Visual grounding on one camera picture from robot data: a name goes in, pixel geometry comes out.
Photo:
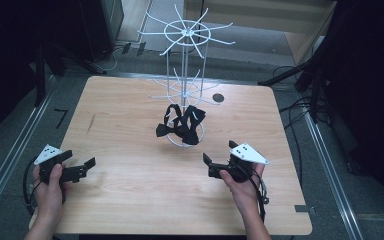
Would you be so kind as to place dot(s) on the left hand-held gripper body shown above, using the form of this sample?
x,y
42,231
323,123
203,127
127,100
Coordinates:
x,y
48,155

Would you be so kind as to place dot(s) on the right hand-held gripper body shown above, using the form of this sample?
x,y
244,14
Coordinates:
x,y
248,155

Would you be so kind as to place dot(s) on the black bow tie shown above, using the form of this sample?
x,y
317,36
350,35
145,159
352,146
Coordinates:
x,y
164,129
190,131

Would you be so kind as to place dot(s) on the person's right hand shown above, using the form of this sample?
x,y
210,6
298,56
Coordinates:
x,y
246,195

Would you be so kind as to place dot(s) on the person's left hand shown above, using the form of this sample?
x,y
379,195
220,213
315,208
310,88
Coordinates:
x,y
50,196

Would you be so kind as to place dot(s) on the dark round table grommet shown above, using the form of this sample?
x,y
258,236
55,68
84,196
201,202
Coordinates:
x,y
218,97

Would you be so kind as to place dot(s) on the grey tape patch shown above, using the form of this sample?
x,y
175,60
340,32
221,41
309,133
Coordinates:
x,y
301,208

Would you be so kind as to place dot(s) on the black stand legs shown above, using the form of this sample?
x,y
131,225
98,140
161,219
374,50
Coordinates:
x,y
286,75

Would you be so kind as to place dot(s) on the black plug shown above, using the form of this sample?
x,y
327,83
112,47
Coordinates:
x,y
126,48

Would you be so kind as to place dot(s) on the light wooden board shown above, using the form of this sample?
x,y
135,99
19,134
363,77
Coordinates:
x,y
263,15

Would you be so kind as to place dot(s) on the dark cabinet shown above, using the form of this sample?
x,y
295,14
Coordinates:
x,y
103,26

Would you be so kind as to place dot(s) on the metal floor rail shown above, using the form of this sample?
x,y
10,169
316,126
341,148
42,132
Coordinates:
x,y
10,163
330,173

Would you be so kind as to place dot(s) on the black stand frame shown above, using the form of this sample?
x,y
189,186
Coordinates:
x,y
43,73

